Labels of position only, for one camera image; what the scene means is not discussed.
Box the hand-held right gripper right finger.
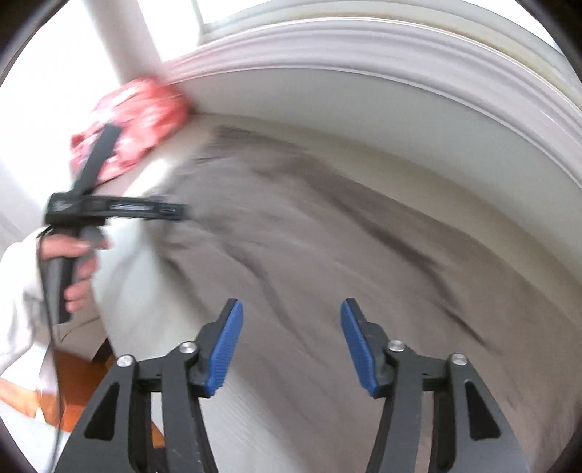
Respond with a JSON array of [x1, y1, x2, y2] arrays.
[[341, 299, 530, 473]]

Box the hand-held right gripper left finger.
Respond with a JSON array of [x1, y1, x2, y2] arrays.
[[55, 299, 244, 473]]

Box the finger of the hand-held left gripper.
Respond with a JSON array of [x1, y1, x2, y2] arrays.
[[150, 195, 188, 223]]

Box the taupe pants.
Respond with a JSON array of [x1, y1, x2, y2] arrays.
[[145, 125, 546, 460]]

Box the person's left forearm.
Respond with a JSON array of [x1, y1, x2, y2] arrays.
[[0, 234, 69, 387]]

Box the person's left hand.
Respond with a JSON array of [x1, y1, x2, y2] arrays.
[[40, 236, 112, 314]]

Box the red patterned cloth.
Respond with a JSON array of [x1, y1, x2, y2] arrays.
[[70, 77, 189, 187]]

